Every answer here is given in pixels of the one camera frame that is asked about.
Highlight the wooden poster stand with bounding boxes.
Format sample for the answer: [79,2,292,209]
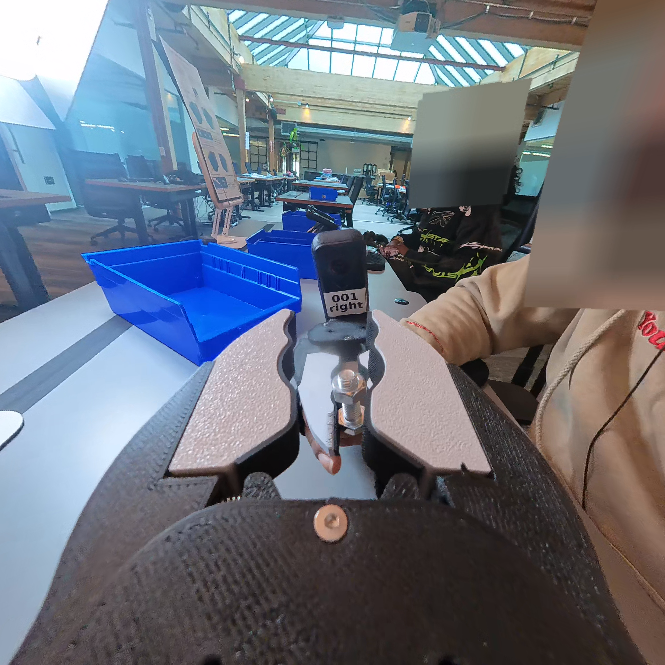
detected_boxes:
[156,37,250,250]

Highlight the person's right forearm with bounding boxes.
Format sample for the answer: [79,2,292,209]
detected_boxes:
[400,255,583,366]

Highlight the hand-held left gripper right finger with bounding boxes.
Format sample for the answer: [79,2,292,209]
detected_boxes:
[362,310,493,489]

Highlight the thin black cable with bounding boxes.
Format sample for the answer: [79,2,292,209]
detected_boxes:
[580,348,665,510]

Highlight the white document stand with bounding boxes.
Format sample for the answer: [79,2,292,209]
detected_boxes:
[0,410,26,452]

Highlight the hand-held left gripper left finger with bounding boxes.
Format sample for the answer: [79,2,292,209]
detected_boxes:
[167,308,304,499]

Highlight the steel hex bolt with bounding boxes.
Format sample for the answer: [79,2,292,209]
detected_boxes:
[331,354,369,437]

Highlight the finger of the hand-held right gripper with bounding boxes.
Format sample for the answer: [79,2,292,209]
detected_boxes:
[299,352,344,477]

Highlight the person's torso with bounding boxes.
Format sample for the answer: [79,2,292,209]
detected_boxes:
[525,302,665,665]

